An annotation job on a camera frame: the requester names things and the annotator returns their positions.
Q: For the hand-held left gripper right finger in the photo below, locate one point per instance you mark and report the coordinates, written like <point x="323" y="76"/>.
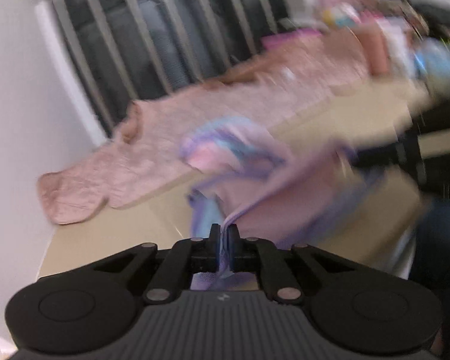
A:
<point x="233" y="249"/>

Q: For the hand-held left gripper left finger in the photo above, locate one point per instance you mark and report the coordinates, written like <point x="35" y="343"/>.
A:
<point x="214" y="249"/>

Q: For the pink garment with purple trim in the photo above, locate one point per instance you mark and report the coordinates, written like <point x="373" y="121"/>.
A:
<point x="285" y="195"/>

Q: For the pile of pink clothes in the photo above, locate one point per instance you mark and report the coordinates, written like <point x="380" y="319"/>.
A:
<point x="337" y="3"/>

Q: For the pink quilted blanket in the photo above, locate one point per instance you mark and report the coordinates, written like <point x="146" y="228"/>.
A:
<point x="142" y="150"/>

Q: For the magenta box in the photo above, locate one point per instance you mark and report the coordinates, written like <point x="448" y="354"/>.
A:
<point x="290" y="37"/>

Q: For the person's leg in dark pants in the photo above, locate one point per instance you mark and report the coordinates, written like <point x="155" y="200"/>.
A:
<point x="442" y="251"/>

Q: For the black metal frame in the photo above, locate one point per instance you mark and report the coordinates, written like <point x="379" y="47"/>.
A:
<point x="408" y="157"/>

